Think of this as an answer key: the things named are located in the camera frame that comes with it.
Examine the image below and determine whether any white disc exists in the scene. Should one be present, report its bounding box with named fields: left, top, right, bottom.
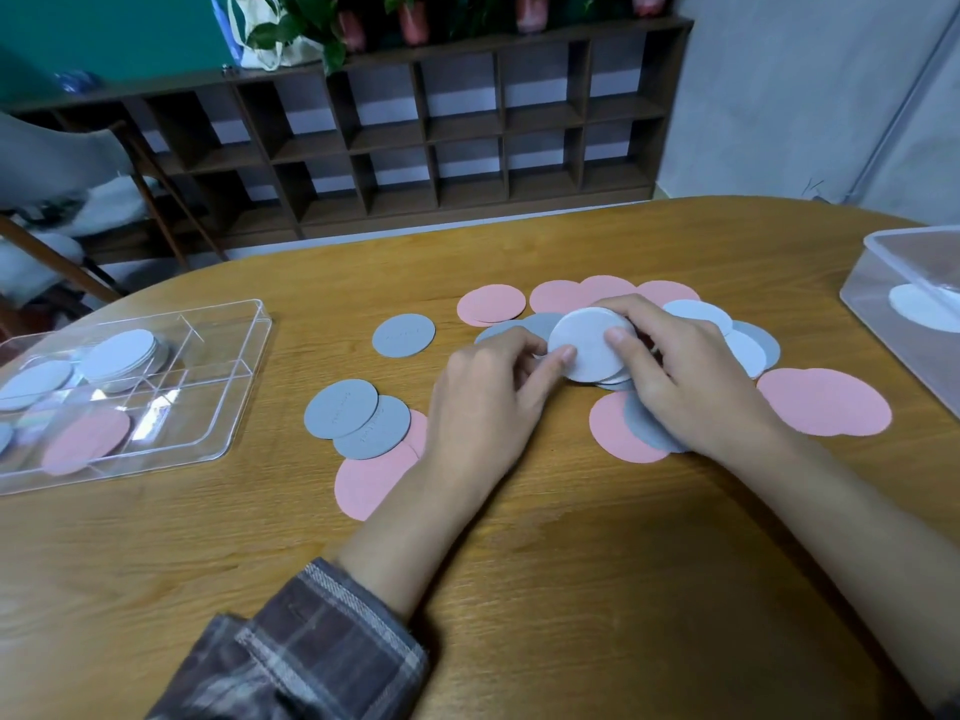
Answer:
left=0, top=359, right=75, bottom=413
left=888, top=282, right=960, bottom=335

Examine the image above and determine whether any person's left hand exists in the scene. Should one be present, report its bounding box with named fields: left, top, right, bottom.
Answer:
left=423, top=327, right=579, bottom=511

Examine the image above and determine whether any dark wooden cubby shelf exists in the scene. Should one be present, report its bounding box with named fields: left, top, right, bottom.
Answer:
left=0, top=15, right=695, bottom=263

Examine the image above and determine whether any pink disc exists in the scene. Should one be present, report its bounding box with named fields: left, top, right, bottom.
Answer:
left=41, top=408, right=133, bottom=477

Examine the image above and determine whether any blue bottle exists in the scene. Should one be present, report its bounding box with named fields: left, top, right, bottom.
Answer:
left=209, top=0, right=243, bottom=67

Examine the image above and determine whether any neat white paper circle stack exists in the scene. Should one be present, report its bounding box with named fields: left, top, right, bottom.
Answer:
left=78, top=328, right=170, bottom=395
left=547, top=306, right=639, bottom=387

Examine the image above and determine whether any person's right forearm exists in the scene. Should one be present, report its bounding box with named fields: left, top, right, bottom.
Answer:
left=734, top=425, right=960, bottom=713

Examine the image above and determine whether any white tote bag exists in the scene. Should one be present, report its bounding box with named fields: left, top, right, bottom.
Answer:
left=228, top=0, right=325, bottom=72

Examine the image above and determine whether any clear divided tray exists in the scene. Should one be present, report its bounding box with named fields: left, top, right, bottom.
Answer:
left=0, top=298, right=273, bottom=497

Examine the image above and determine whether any translucent plastic tub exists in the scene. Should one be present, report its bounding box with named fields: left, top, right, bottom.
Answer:
left=839, top=225, right=960, bottom=419

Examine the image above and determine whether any person's left forearm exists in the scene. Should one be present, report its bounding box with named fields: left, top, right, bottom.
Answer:
left=146, top=456, right=493, bottom=720

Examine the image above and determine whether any person's right hand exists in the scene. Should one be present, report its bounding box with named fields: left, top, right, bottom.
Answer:
left=596, top=294, right=789, bottom=466

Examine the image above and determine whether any grey wall pipe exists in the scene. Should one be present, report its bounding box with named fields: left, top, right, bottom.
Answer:
left=843, top=6, right=960, bottom=207

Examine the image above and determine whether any pile of round paper discs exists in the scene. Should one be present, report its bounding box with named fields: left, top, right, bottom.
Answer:
left=303, top=274, right=894, bottom=523

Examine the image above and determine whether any grey chair with wooden legs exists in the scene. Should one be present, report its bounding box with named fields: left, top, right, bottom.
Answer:
left=0, top=213, right=125, bottom=323
left=0, top=111, right=226, bottom=271

